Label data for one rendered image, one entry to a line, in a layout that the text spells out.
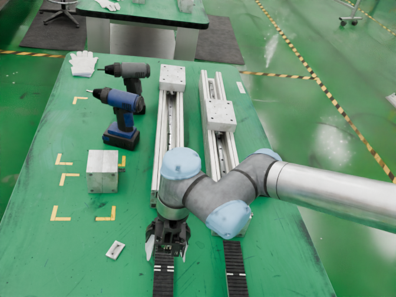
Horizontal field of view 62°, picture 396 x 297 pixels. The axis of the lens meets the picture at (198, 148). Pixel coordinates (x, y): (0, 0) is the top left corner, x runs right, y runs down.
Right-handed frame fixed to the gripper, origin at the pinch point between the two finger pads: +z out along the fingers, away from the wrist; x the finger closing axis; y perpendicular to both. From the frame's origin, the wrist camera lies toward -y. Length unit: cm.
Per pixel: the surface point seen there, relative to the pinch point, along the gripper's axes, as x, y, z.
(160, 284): -0.8, 8.2, 2.1
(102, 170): -20.1, -23.9, -3.8
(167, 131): -1, -51, 0
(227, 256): 17.4, -0.7, 2.4
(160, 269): -0.9, 4.0, 2.3
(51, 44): -116, -281, 82
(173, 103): 1, -72, 1
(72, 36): -102, -307, 82
